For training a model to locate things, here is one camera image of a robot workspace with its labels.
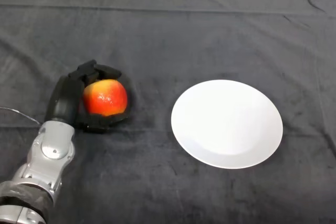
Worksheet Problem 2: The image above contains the white round plate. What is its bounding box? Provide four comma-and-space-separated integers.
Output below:
171, 79, 284, 169

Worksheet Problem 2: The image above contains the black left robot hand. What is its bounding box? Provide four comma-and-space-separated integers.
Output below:
44, 59, 135, 134

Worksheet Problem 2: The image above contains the black cloth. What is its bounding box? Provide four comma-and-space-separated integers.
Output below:
0, 0, 336, 224

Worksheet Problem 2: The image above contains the thin wrist cable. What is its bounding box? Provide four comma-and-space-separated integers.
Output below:
0, 106, 42, 125

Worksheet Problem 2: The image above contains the red yellow apple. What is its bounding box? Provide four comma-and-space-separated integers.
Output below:
82, 79, 129, 117

